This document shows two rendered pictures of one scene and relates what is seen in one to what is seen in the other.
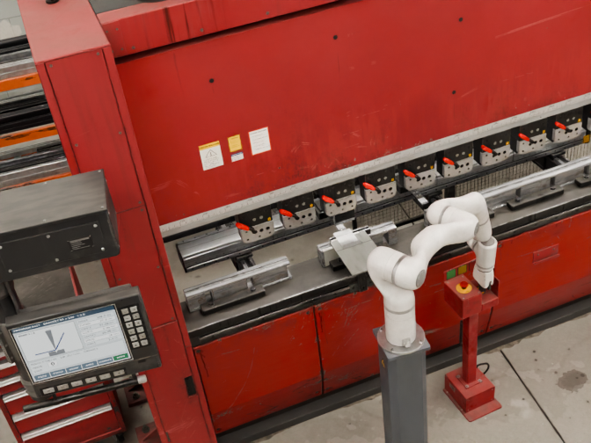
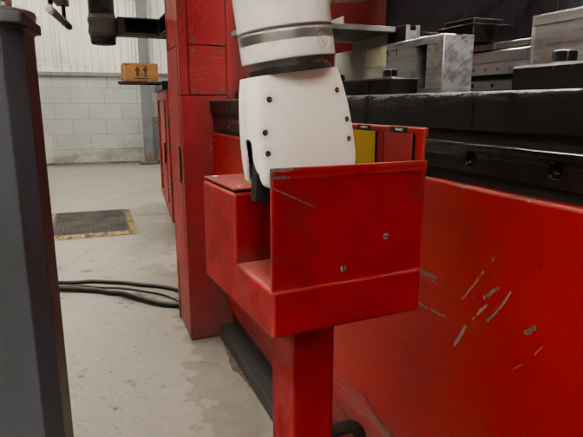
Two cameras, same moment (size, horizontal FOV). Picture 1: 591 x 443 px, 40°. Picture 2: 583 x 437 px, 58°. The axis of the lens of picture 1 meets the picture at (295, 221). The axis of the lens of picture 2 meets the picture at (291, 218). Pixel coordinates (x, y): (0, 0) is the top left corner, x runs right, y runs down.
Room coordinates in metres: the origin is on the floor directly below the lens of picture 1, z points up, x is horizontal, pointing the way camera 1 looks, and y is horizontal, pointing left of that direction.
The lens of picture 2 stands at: (2.72, -1.31, 0.86)
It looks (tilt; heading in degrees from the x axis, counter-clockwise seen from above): 12 degrees down; 84
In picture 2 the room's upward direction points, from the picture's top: straight up
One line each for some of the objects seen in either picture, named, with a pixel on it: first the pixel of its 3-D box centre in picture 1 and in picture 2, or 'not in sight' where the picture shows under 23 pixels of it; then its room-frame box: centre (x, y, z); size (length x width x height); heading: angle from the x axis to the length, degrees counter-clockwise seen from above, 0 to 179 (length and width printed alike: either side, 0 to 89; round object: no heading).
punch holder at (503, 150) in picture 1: (491, 144); not in sight; (3.22, -0.97, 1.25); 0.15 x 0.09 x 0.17; 106
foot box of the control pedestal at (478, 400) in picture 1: (471, 390); not in sight; (2.76, -0.78, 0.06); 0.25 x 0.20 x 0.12; 20
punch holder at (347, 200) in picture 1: (337, 193); not in sight; (2.99, -0.20, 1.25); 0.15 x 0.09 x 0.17; 106
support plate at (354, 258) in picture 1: (359, 252); (311, 31); (2.86, -0.27, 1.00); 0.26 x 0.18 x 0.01; 16
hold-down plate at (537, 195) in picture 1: (535, 197); not in sight; (3.23, -1.21, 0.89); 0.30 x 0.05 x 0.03; 106
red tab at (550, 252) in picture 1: (546, 254); not in sight; (3.13, -1.26, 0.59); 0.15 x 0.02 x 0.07; 106
